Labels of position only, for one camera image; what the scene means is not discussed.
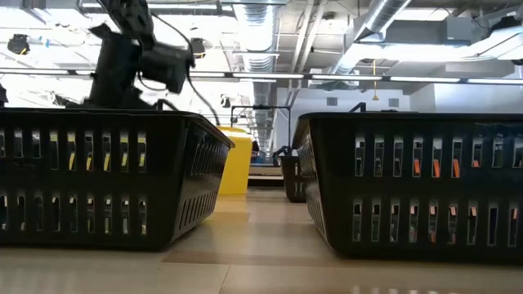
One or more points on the spiral silver air duct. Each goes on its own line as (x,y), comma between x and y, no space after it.
(384,12)

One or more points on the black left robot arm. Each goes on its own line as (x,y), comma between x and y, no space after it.
(126,16)

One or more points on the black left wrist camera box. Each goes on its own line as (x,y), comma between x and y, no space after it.
(167,67)

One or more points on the black plastic basket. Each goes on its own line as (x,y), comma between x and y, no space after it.
(408,190)
(163,163)
(291,175)

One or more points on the person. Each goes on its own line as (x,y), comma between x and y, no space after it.
(256,155)

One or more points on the black ceiling device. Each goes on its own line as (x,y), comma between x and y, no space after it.
(18,45)
(199,47)

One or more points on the corrugated silver air duct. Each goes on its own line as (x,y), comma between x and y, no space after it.
(257,24)

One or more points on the long ceiling light strip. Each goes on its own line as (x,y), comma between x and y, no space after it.
(425,79)

